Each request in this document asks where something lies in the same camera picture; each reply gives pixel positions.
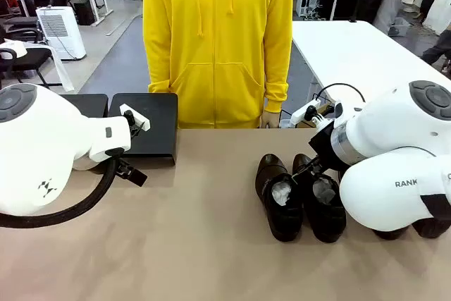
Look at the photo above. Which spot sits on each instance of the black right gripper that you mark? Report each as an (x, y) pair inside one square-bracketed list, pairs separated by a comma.
[(326, 146)]

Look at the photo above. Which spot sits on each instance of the person's left forearm yellow sleeve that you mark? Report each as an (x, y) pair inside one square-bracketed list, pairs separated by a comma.
[(278, 75)]

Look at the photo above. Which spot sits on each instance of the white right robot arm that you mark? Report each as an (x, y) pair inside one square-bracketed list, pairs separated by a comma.
[(387, 121)]

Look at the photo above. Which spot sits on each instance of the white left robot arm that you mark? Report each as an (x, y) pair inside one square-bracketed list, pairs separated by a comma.
[(42, 146)]

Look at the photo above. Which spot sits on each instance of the person's right forearm yellow sleeve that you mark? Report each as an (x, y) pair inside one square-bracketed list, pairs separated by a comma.
[(158, 61)]

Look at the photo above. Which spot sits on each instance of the person's left hand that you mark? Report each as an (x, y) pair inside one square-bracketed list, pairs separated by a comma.
[(270, 120)]

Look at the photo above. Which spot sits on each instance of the white paper shoe stuffing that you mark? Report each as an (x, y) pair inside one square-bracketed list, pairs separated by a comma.
[(324, 191), (282, 191)]

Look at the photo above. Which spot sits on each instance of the brown cardboard box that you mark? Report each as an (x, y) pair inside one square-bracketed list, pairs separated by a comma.
[(310, 123)]

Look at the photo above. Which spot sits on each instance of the white rectangular table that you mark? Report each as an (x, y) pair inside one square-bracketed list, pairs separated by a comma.
[(352, 54)]

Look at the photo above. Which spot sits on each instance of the white hanging cloth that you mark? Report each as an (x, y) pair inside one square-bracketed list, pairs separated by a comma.
[(61, 68)]

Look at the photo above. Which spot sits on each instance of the yellow hoodie torso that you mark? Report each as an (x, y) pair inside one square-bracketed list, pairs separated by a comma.
[(218, 50)]

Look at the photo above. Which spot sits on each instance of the white air purifier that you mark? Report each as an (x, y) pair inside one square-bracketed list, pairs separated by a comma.
[(67, 40)]

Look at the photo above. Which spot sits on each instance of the grey storage crate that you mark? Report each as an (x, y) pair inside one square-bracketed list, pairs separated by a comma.
[(400, 26)]

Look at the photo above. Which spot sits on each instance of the white computer case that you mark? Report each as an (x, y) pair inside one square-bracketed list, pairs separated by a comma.
[(306, 1)]

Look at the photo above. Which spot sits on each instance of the black computer tower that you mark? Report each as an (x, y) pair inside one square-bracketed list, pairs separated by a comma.
[(84, 12)]

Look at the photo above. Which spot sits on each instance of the seated person in dark clothes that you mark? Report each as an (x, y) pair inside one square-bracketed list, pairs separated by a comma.
[(440, 47)]

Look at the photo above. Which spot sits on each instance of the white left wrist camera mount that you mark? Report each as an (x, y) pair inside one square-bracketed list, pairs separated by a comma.
[(141, 121)]

